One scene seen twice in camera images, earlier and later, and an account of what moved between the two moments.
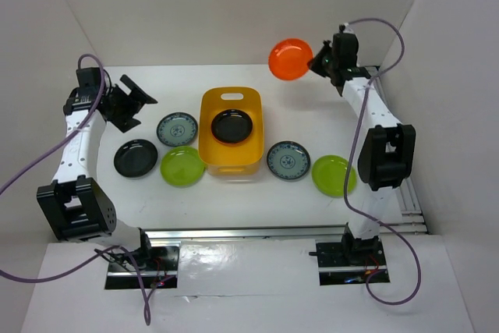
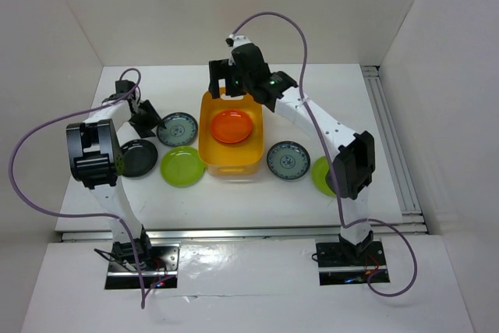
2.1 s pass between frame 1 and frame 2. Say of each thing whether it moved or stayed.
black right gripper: moved
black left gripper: moved
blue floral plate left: stayed
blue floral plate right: stayed
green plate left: stayed
